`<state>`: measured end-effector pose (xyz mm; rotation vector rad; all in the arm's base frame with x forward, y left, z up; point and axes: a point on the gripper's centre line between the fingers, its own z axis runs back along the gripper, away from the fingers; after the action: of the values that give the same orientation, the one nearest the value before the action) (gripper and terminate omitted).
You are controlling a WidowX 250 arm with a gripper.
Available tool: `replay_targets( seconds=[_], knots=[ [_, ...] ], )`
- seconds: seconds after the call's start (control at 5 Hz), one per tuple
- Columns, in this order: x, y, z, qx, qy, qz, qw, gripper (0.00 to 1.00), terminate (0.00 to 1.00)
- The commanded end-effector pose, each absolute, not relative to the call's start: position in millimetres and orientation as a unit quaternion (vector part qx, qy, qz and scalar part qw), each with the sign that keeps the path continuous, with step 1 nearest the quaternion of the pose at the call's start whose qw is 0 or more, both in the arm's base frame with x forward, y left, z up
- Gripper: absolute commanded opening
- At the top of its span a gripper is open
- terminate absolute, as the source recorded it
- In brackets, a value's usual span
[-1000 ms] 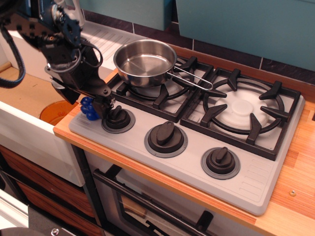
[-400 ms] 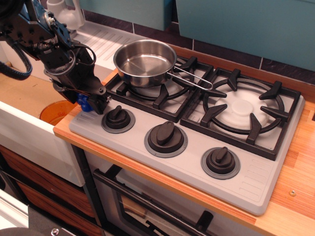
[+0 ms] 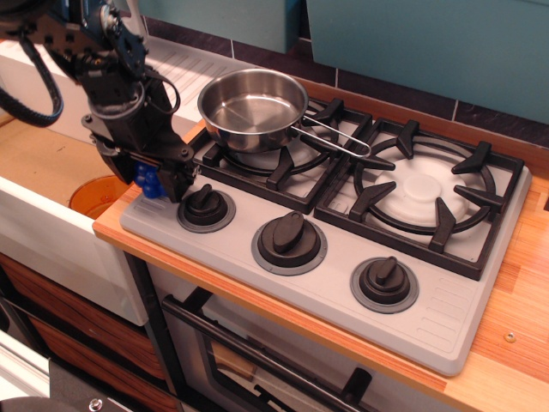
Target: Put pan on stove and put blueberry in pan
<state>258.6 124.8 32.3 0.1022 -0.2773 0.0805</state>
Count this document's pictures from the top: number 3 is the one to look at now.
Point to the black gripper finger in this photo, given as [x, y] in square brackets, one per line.
[176, 180]
[121, 164]

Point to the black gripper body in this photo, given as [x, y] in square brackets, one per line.
[141, 128]

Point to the blue toy blueberry cluster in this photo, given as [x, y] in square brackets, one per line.
[145, 177]

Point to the stainless steel pan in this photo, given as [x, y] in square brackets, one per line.
[258, 110]

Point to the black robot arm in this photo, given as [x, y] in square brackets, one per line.
[90, 44]

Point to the black left stove knob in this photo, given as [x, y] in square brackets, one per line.
[206, 211]

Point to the black stove knob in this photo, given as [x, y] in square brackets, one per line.
[289, 245]
[384, 285]
[206, 211]

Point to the black middle stove knob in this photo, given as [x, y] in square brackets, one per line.
[289, 245]

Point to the black right stove knob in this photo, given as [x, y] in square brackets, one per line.
[384, 285]

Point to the grey toy stove top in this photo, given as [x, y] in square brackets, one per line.
[437, 331]

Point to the white toy sink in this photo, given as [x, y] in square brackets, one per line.
[41, 168]

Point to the grey toy faucet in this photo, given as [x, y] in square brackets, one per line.
[132, 18]

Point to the black left burner grate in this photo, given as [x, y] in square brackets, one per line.
[295, 176]

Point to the black burner grate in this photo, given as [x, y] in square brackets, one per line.
[295, 176]
[447, 203]

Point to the wooden drawer fronts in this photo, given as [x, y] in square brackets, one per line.
[96, 344]

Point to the black right burner grate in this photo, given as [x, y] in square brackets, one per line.
[447, 203]

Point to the oven door with handle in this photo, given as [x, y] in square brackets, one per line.
[265, 367]

